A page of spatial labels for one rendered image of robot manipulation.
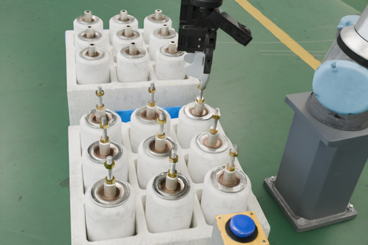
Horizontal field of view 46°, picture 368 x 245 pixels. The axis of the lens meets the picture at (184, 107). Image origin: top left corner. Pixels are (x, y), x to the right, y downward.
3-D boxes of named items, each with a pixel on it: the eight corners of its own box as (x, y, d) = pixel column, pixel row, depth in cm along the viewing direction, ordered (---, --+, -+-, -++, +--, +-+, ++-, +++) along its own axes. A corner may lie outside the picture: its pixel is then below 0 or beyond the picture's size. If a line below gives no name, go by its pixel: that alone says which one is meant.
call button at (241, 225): (248, 220, 72) (250, 211, 71) (257, 239, 69) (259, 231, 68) (225, 223, 71) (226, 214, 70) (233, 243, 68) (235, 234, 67)
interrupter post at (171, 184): (165, 182, 86) (166, 169, 84) (177, 183, 86) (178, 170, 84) (164, 191, 84) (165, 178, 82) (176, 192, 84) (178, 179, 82)
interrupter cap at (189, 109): (211, 104, 110) (211, 101, 110) (216, 122, 104) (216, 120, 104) (181, 104, 109) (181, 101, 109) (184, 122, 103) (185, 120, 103)
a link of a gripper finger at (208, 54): (201, 68, 98) (205, 30, 94) (209, 68, 98) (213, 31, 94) (202, 76, 94) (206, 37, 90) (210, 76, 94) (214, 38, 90)
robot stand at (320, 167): (317, 170, 130) (346, 86, 113) (356, 217, 116) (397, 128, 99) (262, 182, 124) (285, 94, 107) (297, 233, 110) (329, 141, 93)
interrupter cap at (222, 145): (194, 152, 94) (194, 150, 94) (196, 131, 100) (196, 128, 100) (228, 156, 94) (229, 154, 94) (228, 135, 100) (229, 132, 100)
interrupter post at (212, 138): (206, 146, 96) (207, 134, 94) (206, 139, 98) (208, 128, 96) (217, 147, 96) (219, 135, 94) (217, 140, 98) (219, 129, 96)
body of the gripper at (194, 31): (177, 38, 99) (182, -13, 93) (215, 41, 100) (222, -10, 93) (176, 54, 93) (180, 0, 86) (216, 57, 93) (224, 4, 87)
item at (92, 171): (93, 232, 96) (90, 173, 86) (80, 202, 103) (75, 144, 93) (133, 218, 101) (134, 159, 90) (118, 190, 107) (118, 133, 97)
